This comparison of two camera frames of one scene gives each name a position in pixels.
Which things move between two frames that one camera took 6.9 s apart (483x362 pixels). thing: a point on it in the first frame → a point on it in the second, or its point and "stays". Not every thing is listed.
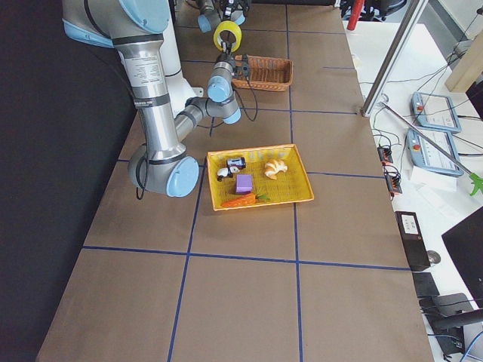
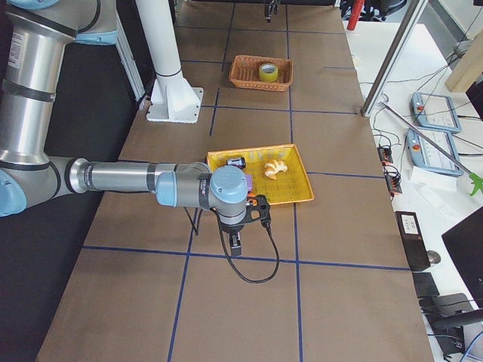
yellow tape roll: x=224 y=26 → x=268 y=72
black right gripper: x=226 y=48 → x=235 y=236
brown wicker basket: x=266 y=74 stays
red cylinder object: x=357 y=9 stays
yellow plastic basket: x=257 y=176 stays
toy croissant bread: x=273 y=167 stays
